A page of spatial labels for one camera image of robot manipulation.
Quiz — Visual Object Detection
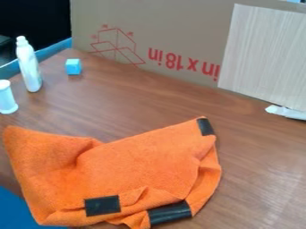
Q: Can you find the orange cloth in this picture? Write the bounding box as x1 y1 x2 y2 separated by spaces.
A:
2 115 224 229

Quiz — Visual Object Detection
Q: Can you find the cardboard box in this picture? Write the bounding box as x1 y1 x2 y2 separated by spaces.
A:
69 0 306 89

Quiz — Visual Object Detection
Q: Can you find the blue block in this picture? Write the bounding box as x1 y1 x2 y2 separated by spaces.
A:
64 58 84 76

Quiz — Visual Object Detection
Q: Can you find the light wooden board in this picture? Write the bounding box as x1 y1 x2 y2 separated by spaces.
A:
216 3 306 113

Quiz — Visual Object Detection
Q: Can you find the white paper scrap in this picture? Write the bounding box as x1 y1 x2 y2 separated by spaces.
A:
264 104 306 122

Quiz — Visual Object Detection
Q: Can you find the white bottle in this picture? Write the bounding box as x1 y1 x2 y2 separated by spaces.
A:
14 35 45 93

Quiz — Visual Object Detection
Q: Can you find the white spool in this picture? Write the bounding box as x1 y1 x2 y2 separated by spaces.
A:
0 79 20 115

